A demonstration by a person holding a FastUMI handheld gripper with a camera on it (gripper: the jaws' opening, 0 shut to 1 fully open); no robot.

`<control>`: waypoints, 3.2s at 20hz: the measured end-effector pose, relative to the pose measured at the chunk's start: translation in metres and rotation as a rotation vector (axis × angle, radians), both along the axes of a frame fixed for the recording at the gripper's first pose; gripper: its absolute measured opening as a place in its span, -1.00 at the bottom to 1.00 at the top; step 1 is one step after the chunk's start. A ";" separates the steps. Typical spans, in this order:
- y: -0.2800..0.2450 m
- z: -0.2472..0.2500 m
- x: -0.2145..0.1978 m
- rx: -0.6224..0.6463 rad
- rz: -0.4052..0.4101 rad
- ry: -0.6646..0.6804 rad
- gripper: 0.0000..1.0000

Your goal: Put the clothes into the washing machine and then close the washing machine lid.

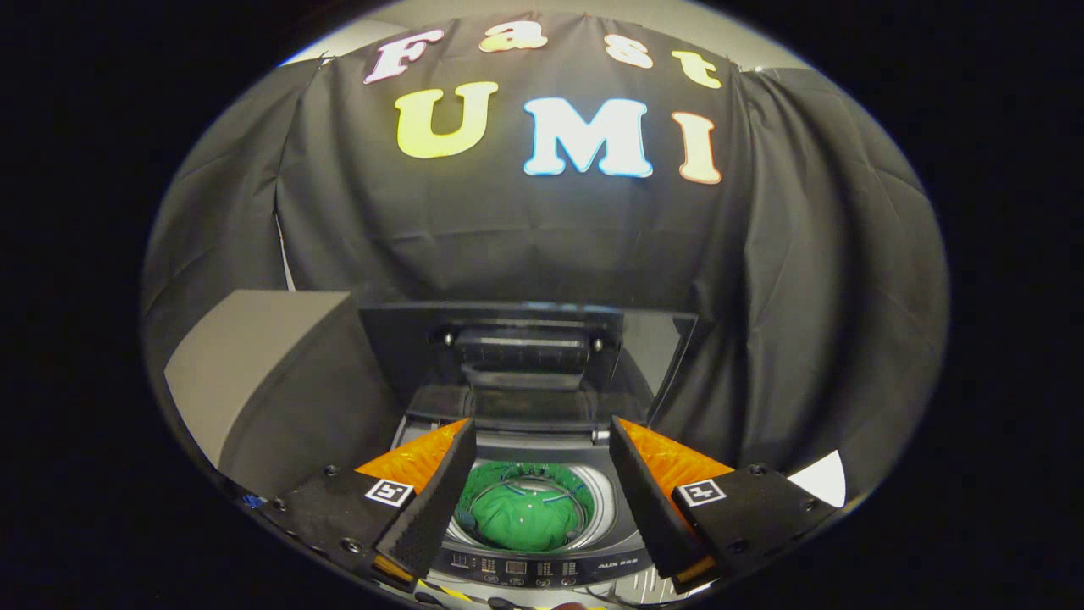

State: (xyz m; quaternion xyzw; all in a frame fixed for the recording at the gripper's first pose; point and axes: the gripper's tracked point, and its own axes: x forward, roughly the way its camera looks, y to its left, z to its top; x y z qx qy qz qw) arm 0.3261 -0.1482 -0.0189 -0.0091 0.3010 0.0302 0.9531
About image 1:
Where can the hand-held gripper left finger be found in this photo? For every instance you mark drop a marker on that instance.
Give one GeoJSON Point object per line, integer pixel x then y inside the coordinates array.
{"type": "Point", "coordinates": [436, 500]}

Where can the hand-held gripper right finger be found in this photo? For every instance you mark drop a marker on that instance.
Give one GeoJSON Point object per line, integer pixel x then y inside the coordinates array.
{"type": "Point", "coordinates": [654, 500]}

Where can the grey cabinet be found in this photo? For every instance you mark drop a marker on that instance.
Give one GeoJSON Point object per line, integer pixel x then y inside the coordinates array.
{"type": "Point", "coordinates": [246, 356]}

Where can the green polo shirt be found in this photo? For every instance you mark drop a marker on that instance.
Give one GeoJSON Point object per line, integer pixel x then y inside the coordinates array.
{"type": "Point", "coordinates": [521, 521]}

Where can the black backdrop cloth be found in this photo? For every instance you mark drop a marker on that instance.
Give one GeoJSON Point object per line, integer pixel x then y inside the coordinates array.
{"type": "Point", "coordinates": [525, 229]}

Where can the grey washing machine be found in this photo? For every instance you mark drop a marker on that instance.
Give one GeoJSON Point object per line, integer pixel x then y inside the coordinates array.
{"type": "Point", "coordinates": [525, 566]}

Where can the white sheet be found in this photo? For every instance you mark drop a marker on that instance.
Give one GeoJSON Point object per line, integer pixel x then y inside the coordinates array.
{"type": "Point", "coordinates": [823, 483]}

